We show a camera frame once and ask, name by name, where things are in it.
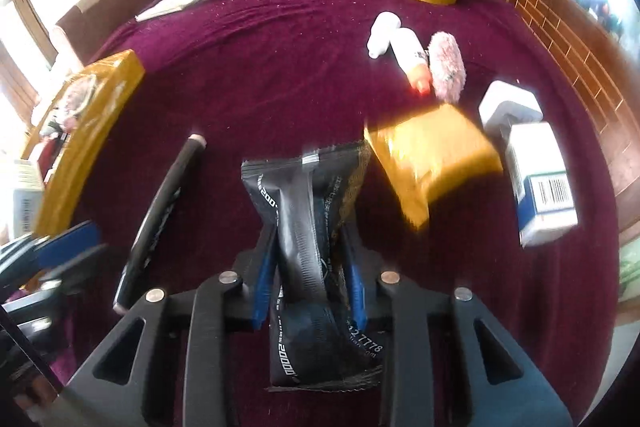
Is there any wooden framed glass door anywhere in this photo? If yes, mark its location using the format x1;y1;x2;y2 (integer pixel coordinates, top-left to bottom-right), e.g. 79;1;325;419
0;0;56;128

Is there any white tube orange cap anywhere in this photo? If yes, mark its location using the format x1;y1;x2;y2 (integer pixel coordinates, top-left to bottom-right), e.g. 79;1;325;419
390;28;432;95

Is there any black packet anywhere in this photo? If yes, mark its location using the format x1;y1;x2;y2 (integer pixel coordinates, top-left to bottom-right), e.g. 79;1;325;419
240;142;386;393

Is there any yellow tray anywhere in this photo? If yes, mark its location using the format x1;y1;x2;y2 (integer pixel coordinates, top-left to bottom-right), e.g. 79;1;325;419
20;49;146;238

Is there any small white box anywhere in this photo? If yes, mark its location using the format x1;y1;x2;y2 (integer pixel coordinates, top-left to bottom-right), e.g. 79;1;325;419
478;80;543;142

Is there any brick pattern counter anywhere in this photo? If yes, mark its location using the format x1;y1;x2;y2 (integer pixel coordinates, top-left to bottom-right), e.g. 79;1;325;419
507;0;640;208

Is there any pink fluffy roller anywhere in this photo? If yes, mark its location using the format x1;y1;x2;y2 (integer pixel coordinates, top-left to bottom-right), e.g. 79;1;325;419
429;32;467;102

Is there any blue and white box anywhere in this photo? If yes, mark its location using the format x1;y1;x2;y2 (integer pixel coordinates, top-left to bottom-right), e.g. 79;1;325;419
505;122;579;248

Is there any yellow packet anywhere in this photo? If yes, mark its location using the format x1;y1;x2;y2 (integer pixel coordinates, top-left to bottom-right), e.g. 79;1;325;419
363;103;503;230

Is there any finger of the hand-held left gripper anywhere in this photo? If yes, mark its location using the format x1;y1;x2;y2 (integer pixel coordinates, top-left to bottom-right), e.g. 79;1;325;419
30;219;112;293

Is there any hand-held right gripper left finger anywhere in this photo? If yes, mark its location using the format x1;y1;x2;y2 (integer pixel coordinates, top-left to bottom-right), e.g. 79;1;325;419
50;227;281;427

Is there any black pen blue cap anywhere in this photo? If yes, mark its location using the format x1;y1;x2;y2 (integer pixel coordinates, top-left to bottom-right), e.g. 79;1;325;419
112;133;207;315

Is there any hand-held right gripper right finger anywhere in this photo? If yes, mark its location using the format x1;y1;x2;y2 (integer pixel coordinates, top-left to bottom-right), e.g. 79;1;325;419
340;227;573;427

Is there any white plastic bottle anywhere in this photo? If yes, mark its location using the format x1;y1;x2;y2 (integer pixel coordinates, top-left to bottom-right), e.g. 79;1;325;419
367;11;402;60

